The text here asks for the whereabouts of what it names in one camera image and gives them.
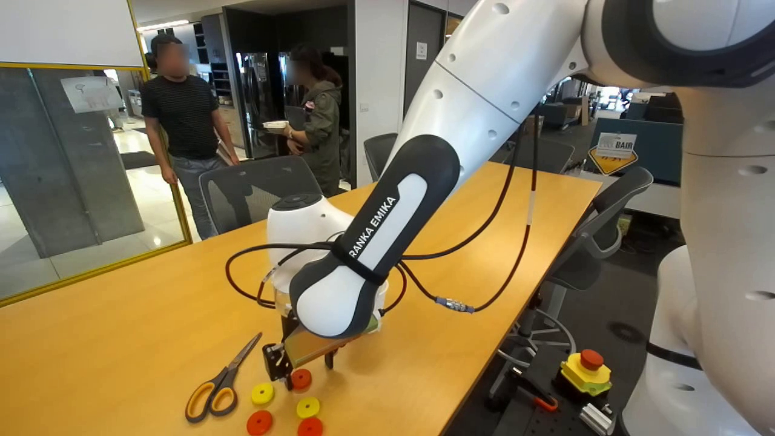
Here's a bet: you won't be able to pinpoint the silver metal block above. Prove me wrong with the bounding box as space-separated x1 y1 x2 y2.
580 400 617 436

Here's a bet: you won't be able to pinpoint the small grey table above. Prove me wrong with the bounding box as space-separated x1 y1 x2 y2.
625 184 686 222

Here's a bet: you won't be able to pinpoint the shiny flat wrist camera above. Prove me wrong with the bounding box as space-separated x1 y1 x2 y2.
281 319 382 368

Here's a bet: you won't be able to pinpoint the orange plastic disc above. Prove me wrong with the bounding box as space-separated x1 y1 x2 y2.
295 414 327 436
289 368 316 395
246 409 276 436

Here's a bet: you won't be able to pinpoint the yellow framed glass partition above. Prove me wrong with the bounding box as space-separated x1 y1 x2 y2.
0 0 196 311

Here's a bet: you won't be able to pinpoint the yellow black handled scissors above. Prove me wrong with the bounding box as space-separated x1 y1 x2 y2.
183 329 267 426

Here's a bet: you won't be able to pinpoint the black clamp orange handle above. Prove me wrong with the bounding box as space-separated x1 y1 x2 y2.
483 362 563 417

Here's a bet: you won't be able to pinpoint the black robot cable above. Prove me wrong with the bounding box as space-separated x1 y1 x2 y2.
223 111 543 317

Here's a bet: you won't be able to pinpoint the yellow white sign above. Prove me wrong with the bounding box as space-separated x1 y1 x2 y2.
588 130 640 176

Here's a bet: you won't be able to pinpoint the woman in olive jacket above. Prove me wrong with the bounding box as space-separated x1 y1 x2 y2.
281 47 346 199

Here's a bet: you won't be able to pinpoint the blue cabinet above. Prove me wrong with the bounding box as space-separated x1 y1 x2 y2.
591 119 686 190

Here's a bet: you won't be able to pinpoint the grey mesh chair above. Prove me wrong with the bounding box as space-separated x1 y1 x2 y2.
361 130 405 181
198 154 327 239

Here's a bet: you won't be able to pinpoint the man in black t-shirt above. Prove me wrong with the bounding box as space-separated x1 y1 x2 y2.
141 33 246 238

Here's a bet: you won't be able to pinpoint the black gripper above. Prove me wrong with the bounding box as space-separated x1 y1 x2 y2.
261 313 341 382

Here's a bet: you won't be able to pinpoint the dark grey door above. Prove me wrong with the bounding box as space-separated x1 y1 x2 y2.
402 2 456 123

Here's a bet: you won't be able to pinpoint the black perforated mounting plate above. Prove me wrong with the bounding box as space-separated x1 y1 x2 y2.
443 322 649 436

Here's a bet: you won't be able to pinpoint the yellow plastic disc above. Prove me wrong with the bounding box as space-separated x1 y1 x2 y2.
293 395 323 421
248 381 279 409

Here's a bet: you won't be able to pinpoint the black office chair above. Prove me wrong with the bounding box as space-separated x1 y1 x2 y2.
539 165 656 324

